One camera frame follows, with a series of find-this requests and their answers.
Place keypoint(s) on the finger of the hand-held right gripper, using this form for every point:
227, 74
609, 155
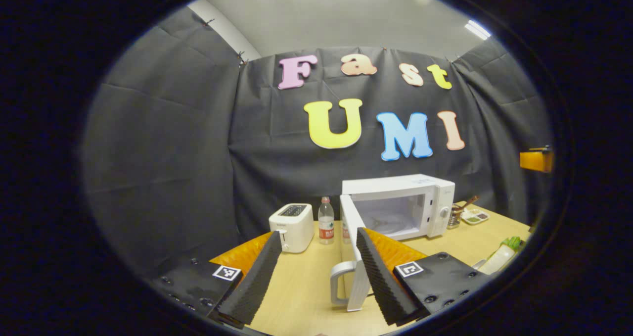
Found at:
536, 160

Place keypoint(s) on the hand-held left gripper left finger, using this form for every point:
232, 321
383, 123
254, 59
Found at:
252, 286

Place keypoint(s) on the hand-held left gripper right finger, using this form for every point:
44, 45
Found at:
381, 286

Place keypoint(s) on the white microwave oven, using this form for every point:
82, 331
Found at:
395, 185

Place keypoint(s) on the sandwich with green lettuce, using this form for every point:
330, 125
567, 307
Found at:
497, 259

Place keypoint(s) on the white toaster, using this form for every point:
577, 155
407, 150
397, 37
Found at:
292, 227

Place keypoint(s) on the clear water bottle red label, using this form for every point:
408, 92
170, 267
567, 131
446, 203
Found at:
326, 224

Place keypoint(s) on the white divided dish of grains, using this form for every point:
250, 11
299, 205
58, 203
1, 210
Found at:
474, 217

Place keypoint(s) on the metal utensil holder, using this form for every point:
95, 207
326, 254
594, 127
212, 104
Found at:
454, 219

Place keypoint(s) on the small ceiling light panel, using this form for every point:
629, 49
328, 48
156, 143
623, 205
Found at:
477, 30

